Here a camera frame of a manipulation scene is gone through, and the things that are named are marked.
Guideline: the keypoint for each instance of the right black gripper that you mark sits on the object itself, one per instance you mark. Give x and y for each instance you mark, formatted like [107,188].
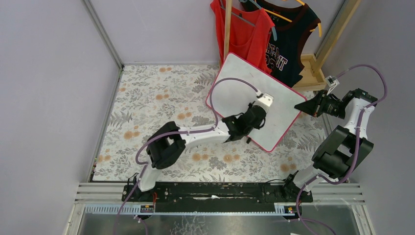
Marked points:
[320,104]

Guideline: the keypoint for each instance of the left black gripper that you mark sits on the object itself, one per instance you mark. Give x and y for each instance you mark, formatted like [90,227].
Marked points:
[256,114]

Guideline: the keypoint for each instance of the pink framed whiteboard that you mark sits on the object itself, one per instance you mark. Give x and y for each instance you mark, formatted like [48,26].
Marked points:
[235,88]

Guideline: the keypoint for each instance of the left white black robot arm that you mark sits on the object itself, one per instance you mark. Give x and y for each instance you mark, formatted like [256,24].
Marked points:
[170,141]

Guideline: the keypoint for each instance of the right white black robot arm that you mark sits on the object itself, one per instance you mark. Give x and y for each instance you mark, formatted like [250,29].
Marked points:
[343,149]

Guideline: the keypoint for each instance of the wooden clothes rack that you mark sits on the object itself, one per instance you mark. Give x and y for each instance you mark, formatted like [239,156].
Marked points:
[312,75]

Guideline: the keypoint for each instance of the dark navy basketball jersey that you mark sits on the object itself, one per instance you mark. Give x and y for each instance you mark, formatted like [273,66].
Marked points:
[293,27]

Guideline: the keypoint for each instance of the blue grey clothes hanger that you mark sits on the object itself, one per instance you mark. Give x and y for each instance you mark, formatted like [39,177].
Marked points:
[247,16]

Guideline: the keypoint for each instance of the red tank top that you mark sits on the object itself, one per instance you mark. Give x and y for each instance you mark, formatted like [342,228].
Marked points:
[248,42]

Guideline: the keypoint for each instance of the floral patterned tablecloth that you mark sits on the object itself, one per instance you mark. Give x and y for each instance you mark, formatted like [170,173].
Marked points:
[150,96]

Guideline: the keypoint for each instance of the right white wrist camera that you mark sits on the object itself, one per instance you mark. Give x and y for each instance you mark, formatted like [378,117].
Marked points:
[332,83]

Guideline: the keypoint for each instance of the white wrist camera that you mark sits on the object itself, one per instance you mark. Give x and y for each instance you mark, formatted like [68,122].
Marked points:
[264,100]
[332,83]

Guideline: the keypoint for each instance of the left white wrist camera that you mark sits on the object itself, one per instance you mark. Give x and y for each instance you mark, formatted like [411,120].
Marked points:
[264,100]

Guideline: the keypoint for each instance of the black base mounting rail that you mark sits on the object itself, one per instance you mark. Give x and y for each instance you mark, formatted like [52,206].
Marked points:
[218,197]

